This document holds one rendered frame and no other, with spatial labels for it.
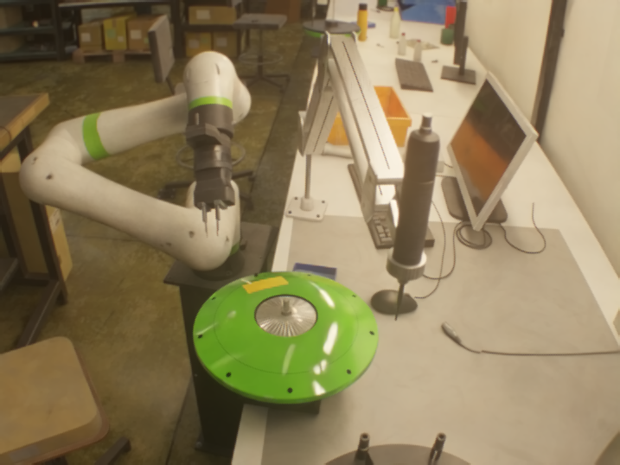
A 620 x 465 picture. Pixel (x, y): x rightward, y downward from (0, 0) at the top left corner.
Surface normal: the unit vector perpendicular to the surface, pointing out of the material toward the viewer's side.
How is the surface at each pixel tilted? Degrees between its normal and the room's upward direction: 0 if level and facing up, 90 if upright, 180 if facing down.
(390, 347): 0
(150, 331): 0
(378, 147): 16
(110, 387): 0
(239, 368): 23
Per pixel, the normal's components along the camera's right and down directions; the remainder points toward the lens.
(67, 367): 0.02, -0.83
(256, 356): -0.11, -0.65
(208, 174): -0.18, -0.05
